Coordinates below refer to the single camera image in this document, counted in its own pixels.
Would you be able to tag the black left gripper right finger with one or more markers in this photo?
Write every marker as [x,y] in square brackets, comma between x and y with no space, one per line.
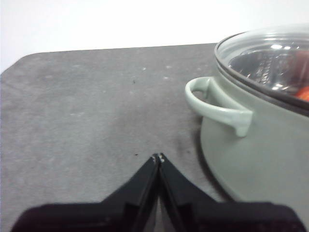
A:
[205,215]

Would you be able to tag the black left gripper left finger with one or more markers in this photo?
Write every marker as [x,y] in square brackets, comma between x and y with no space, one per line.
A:
[116,215]

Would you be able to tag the small orange pumpkin green stem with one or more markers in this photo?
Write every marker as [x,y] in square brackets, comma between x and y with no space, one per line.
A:
[304,94]

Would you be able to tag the glass lid with round knob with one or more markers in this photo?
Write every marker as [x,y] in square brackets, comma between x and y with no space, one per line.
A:
[263,53]

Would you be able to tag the pale green electric steamer pot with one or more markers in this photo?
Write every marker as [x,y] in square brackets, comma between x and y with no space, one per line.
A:
[253,157]

